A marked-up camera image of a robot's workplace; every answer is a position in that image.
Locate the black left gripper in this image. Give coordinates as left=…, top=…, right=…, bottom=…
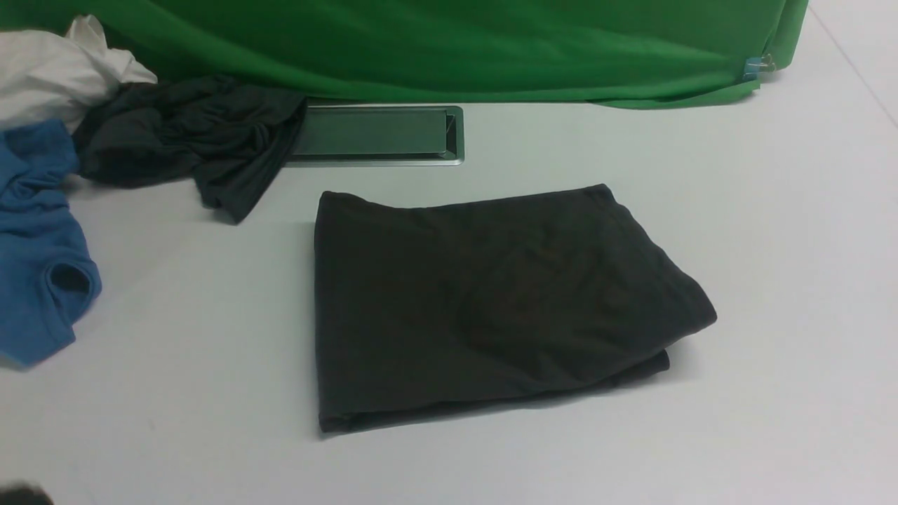
left=0, top=485, right=54, bottom=505

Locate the dark gray long-sleeved shirt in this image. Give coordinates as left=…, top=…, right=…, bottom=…
left=314, top=184, right=716, bottom=434

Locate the blue crumpled garment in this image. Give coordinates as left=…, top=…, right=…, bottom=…
left=1, top=119, right=102, bottom=370

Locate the dark teal crumpled garment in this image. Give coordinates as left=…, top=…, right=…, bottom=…
left=72, top=76, right=308, bottom=224

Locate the white crumpled garment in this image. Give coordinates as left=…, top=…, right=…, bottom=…
left=1, top=14, right=158, bottom=133

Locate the green backdrop cloth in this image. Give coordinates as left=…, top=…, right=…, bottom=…
left=2, top=1, right=808, bottom=109

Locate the blue binder clip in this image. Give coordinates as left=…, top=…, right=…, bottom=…
left=742, top=53, right=777, bottom=82

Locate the silver table cable hatch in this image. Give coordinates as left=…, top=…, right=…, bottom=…
left=286, top=105, right=465, bottom=167

